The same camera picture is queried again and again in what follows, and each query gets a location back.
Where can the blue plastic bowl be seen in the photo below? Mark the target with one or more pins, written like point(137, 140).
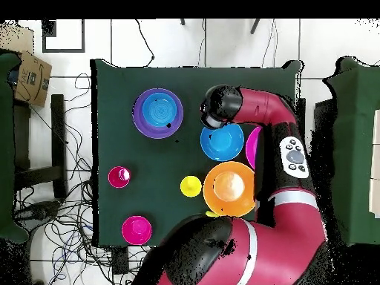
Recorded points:
point(222, 144)

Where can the large orange plastic bowl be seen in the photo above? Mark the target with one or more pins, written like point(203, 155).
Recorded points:
point(228, 190)

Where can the small teal blue bowl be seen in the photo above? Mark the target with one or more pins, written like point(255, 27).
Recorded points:
point(159, 109)

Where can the green plastic cup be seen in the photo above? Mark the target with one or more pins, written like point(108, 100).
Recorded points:
point(211, 213)

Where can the purple plastic bowl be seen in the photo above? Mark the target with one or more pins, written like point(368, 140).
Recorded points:
point(139, 124)

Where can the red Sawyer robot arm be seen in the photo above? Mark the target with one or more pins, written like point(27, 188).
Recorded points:
point(282, 237)

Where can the black computer tower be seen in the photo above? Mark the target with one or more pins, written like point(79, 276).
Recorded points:
point(325, 118)

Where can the yellow plastic cup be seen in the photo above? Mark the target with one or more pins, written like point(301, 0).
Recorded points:
point(191, 186)

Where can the large pink plastic bowl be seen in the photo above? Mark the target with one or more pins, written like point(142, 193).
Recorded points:
point(252, 148)

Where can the red plastic cup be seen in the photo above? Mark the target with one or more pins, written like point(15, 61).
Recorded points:
point(116, 179)

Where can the dark green tablecloth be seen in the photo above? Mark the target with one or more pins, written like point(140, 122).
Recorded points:
point(148, 77)

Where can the small red plastic bowl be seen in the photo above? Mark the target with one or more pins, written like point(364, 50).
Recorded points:
point(136, 231)

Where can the green cloth covered side table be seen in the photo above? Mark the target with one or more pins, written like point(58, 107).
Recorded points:
point(6, 148)
point(356, 133)

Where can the printed cardboard box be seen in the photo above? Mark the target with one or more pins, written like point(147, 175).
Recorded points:
point(32, 80)

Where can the plain cardboard box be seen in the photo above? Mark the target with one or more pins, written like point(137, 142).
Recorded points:
point(17, 38)

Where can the dark wooden stool frame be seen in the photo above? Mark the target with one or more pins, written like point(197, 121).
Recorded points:
point(302, 107)
point(58, 133)

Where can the black square frame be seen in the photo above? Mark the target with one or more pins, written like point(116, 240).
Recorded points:
point(43, 44)

